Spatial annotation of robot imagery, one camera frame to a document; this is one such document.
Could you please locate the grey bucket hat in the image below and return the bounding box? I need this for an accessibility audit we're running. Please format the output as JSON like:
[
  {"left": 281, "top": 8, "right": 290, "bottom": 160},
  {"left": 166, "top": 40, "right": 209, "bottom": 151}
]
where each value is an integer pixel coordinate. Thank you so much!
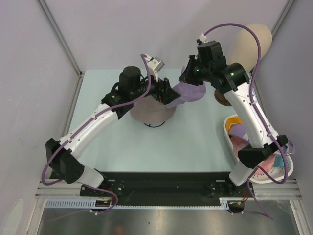
[{"left": 129, "top": 96, "right": 176, "bottom": 124}]

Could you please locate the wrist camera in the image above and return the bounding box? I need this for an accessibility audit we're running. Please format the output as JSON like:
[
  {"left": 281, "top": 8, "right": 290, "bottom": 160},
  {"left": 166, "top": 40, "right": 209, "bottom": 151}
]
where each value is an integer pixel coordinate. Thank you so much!
[
  {"left": 197, "top": 34, "right": 207, "bottom": 45},
  {"left": 144, "top": 54, "right": 164, "bottom": 79}
]

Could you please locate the yellow hat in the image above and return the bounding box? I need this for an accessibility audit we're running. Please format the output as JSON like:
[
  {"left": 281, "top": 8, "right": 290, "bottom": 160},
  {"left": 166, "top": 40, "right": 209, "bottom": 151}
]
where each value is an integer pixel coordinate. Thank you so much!
[{"left": 225, "top": 115, "right": 243, "bottom": 132}]

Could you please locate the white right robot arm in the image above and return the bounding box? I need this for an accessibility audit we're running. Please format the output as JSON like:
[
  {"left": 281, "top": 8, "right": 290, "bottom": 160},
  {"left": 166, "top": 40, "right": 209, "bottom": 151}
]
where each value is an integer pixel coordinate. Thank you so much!
[{"left": 179, "top": 39, "right": 289, "bottom": 196}]

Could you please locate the pink bucket hat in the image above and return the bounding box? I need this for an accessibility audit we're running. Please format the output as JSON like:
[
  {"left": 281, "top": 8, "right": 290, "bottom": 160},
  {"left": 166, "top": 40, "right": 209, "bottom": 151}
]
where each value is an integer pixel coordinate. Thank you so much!
[{"left": 231, "top": 140, "right": 280, "bottom": 172}]

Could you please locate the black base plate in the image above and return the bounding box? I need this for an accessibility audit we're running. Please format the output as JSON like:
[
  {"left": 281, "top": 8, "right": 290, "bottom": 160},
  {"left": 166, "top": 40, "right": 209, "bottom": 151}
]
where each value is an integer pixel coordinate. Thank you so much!
[{"left": 50, "top": 171, "right": 255, "bottom": 207}]

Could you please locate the cream mannequin head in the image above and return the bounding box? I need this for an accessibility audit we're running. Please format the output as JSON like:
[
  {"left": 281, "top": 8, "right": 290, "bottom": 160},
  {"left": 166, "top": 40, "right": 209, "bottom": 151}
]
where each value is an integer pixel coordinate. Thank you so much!
[{"left": 226, "top": 23, "right": 272, "bottom": 72}]

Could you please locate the white perforated plastic basket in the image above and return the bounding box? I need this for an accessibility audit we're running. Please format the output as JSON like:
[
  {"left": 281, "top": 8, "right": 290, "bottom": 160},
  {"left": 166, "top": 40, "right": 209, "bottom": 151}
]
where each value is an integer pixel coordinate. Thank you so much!
[{"left": 223, "top": 118, "right": 294, "bottom": 184}]

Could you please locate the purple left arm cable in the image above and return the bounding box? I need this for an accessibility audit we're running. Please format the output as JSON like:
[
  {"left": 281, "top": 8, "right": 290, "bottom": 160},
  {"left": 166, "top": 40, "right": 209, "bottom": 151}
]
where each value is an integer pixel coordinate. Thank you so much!
[{"left": 41, "top": 54, "right": 154, "bottom": 222}]

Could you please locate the aluminium frame rail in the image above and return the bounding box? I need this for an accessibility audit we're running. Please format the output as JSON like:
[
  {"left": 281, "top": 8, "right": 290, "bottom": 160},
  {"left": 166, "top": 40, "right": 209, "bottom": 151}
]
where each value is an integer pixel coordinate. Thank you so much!
[{"left": 36, "top": 0, "right": 85, "bottom": 136}]

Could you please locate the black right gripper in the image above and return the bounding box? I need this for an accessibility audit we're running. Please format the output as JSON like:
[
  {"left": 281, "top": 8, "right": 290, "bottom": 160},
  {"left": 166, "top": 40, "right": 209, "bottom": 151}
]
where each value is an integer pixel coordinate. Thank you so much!
[{"left": 179, "top": 55, "right": 212, "bottom": 86}]

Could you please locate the purple baseball cap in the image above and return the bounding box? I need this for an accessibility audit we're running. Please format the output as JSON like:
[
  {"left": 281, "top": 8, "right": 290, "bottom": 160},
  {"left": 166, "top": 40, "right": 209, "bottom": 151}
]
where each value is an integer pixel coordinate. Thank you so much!
[{"left": 228, "top": 124, "right": 295, "bottom": 155}]

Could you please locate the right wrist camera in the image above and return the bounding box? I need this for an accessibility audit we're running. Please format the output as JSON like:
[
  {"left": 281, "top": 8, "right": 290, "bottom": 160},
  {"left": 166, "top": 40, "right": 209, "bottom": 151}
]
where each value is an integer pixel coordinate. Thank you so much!
[{"left": 197, "top": 34, "right": 207, "bottom": 45}]

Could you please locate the teal cap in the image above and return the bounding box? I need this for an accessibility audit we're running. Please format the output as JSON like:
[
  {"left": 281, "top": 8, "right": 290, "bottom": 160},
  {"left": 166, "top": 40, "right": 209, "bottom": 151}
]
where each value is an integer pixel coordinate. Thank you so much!
[{"left": 272, "top": 155, "right": 284, "bottom": 167}]

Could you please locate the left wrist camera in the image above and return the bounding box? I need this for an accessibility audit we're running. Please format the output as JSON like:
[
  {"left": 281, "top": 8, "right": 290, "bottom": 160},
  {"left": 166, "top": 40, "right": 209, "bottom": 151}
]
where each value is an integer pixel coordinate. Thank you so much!
[{"left": 144, "top": 54, "right": 164, "bottom": 79}]

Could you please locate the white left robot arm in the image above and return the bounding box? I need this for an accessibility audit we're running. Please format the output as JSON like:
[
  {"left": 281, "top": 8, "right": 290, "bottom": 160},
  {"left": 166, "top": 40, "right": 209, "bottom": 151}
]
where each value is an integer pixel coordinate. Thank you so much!
[{"left": 45, "top": 66, "right": 180, "bottom": 196}]

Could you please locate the white slotted cable duct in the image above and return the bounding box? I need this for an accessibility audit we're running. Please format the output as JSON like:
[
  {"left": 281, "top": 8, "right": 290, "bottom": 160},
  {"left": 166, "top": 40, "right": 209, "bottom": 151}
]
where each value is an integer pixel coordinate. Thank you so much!
[{"left": 45, "top": 197, "right": 229, "bottom": 210}]

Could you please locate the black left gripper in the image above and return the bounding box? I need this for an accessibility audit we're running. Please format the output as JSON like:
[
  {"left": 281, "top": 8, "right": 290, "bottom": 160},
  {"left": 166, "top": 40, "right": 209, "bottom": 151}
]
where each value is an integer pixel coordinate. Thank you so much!
[{"left": 130, "top": 70, "right": 180, "bottom": 105}]

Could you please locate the purple bucket hat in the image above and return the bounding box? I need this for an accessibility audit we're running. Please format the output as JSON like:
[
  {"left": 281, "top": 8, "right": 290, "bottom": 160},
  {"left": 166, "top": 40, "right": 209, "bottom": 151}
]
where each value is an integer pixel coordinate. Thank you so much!
[{"left": 166, "top": 66, "right": 206, "bottom": 110}]

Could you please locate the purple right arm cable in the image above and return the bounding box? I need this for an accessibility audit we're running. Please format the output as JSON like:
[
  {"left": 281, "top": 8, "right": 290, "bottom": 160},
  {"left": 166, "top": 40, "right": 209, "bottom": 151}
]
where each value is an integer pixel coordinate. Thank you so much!
[{"left": 204, "top": 23, "right": 291, "bottom": 221}]

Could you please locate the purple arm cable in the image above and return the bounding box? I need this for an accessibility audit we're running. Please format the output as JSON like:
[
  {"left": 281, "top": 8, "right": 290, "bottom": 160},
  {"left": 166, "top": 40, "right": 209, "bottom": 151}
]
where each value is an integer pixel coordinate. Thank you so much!
[
  {"left": 41, "top": 54, "right": 154, "bottom": 222},
  {"left": 204, "top": 23, "right": 291, "bottom": 221}
]

